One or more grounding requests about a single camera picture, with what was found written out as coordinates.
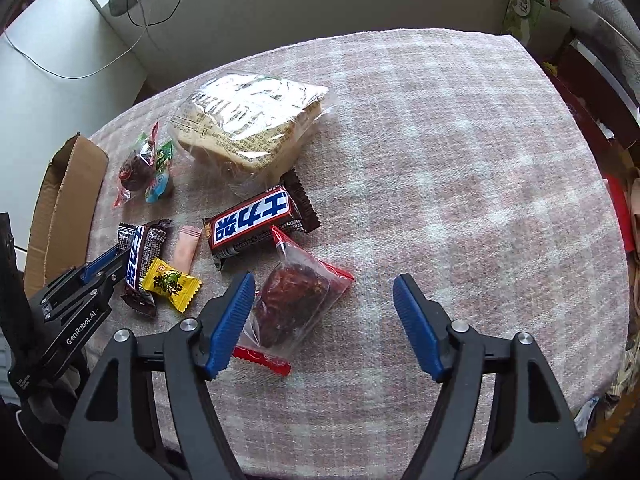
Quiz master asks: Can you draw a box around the green patterned bag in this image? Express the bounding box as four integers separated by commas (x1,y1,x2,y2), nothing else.
502,0,552,47

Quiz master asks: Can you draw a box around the clear bag of crackers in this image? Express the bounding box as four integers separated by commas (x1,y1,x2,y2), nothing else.
169,72,331,192

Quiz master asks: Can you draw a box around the yellow candy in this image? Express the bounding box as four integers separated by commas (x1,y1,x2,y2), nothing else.
142,258,203,314

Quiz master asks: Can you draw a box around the red green snack packet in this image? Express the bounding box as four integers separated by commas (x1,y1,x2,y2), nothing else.
144,140,176,205

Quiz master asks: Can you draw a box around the dark red box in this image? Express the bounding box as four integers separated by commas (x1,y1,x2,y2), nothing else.
550,35,640,138

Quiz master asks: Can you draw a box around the large red-edged dried fruit packet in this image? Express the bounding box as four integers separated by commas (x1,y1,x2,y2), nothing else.
231,225,355,377

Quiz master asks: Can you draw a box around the small red-edged dark snack packet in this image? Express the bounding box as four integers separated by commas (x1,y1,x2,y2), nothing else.
114,122,161,207

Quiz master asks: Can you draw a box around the white cable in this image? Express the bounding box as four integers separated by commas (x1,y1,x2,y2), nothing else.
0,0,153,80

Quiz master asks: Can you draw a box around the pink sachet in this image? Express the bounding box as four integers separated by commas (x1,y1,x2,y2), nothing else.
175,225,202,265

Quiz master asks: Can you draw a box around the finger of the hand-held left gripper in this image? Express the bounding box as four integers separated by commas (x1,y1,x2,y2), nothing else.
47,265,125,330
27,244,132,311

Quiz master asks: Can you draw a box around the small brown chocolate bar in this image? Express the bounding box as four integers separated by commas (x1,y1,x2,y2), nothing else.
117,219,173,318

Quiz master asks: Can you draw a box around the pink checked tablecloth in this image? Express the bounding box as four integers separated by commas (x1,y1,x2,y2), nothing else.
85,27,631,478

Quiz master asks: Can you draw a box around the brown cardboard box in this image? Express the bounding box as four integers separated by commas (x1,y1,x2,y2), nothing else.
24,132,110,301

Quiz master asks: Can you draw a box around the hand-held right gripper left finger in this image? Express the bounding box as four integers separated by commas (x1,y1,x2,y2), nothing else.
59,271,261,480

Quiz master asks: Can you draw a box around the large brown chocolate bar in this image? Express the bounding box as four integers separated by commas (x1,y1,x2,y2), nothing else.
202,169,322,272

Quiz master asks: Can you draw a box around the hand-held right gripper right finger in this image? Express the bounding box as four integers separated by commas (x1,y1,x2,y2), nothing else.
392,273,588,480

